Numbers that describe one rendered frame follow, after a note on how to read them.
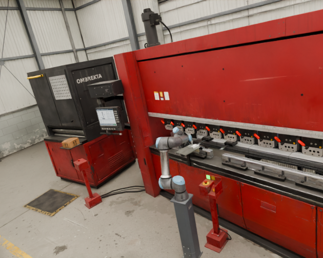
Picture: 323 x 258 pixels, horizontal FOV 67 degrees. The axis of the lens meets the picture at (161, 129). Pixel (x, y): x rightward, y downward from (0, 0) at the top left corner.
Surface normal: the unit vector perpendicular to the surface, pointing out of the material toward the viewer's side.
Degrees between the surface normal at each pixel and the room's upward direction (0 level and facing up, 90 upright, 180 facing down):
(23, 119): 90
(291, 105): 90
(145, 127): 90
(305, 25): 90
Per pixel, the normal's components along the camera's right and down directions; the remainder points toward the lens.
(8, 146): 0.81, 0.04
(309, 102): -0.74, 0.33
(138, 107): 0.64, 0.12
